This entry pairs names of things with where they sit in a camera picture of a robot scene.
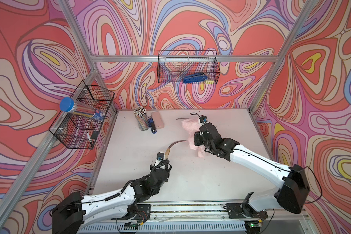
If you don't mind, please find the blue tool in basket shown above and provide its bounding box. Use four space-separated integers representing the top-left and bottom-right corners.
182 73 208 83

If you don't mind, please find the pink terry rag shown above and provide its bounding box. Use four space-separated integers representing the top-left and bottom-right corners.
181 118 205 158

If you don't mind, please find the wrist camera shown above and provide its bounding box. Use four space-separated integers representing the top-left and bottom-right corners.
199 116 208 125
155 152 165 166

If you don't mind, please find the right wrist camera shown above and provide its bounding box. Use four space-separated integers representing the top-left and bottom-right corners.
199 116 208 125

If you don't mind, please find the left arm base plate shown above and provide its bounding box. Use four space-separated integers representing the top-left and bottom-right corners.
109 204 151 221

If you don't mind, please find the wooden handled sickle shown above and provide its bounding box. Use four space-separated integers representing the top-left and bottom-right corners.
165 139 188 160

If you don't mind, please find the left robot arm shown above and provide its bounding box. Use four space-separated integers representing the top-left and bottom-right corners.
50 160 172 234

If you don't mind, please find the pencil cup on table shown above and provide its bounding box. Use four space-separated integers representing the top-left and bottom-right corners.
134 106 150 131

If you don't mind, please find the wire basket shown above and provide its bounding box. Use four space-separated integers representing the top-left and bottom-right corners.
48 81 115 150
157 49 220 84

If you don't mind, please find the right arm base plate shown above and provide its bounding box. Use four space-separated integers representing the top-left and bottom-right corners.
223 192 268 220

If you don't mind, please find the aluminium front rail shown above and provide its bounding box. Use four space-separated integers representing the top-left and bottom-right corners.
78 200 317 234

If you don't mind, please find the blue black stapler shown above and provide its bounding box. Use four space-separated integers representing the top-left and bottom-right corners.
148 117 157 134

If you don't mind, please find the pink eraser block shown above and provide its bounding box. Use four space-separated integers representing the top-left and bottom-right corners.
151 111 165 129

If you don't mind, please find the left wire basket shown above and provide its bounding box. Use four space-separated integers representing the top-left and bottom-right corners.
48 81 115 150

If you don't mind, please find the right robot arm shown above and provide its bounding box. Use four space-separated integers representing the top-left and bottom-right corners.
194 123 310 217

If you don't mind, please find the back wire basket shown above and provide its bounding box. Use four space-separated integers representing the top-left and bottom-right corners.
157 49 220 84

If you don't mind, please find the blue capped pencil tube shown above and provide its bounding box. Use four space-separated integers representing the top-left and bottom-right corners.
59 97 105 122

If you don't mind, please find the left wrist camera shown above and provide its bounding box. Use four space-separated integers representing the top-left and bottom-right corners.
155 152 165 166

